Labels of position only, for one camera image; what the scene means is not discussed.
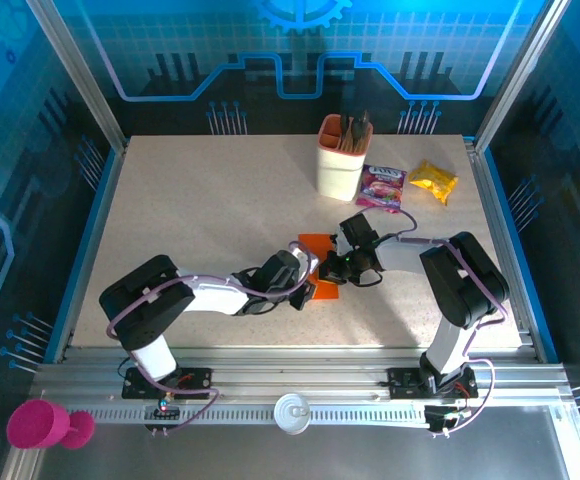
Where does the orange square paper sheet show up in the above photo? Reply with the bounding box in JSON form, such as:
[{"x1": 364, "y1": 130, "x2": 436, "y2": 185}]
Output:
[{"x1": 297, "y1": 232, "x2": 342, "y2": 302}]

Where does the purple candy bag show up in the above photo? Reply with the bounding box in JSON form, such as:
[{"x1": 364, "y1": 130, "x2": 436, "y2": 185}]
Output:
[{"x1": 354, "y1": 163, "x2": 408, "y2": 215}]

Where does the white utensil holder orange rim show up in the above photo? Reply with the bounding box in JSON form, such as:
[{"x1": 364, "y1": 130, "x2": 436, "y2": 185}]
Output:
[{"x1": 316, "y1": 113, "x2": 374, "y2": 202}]

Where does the yellow snack bag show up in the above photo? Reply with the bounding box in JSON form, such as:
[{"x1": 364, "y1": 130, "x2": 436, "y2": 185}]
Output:
[{"x1": 408, "y1": 158, "x2": 460, "y2": 207}]

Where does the brown wooden utensil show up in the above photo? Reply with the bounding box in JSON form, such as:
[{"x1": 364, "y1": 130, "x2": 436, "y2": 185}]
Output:
[{"x1": 342, "y1": 119, "x2": 371, "y2": 152}]

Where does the small black controller board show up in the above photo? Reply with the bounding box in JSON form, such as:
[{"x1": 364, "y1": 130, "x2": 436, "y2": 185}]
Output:
[
  {"x1": 143, "y1": 399, "x2": 182, "y2": 435},
  {"x1": 423, "y1": 404, "x2": 471, "y2": 437}
]

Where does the pink plastic goblet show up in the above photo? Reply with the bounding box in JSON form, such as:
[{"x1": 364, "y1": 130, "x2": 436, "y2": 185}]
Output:
[{"x1": 5, "y1": 398, "x2": 96, "y2": 451}]

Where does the long aluminium frame rail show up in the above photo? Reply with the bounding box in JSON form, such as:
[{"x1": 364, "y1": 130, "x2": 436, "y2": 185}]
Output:
[{"x1": 29, "y1": 344, "x2": 571, "y2": 407}]

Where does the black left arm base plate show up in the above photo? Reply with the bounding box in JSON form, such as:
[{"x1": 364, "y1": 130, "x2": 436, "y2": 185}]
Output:
[{"x1": 121, "y1": 366, "x2": 215, "y2": 401}]

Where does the white slotted cable duct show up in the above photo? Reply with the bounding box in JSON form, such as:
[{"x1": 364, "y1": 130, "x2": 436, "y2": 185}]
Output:
[{"x1": 77, "y1": 402, "x2": 434, "y2": 427}]

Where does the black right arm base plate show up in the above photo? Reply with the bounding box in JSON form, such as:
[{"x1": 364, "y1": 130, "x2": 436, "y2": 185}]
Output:
[{"x1": 387, "y1": 366, "x2": 479, "y2": 400}]

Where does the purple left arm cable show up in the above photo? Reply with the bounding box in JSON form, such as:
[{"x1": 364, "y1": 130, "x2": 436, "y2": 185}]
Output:
[{"x1": 105, "y1": 241, "x2": 321, "y2": 436}]

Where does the aluminium side rail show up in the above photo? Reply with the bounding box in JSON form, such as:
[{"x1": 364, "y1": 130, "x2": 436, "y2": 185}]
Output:
[
  {"x1": 462, "y1": 137, "x2": 546, "y2": 364},
  {"x1": 52, "y1": 137, "x2": 131, "y2": 364}
]

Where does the aluminium frame post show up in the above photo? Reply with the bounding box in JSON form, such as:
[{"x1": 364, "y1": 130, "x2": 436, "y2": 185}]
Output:
[
  {"x1": 474, "y1": 0, "x2": 571, "y2": 151},
  {"x1": 25, "y1": 0, "x2": 127, "y2": 151}
]

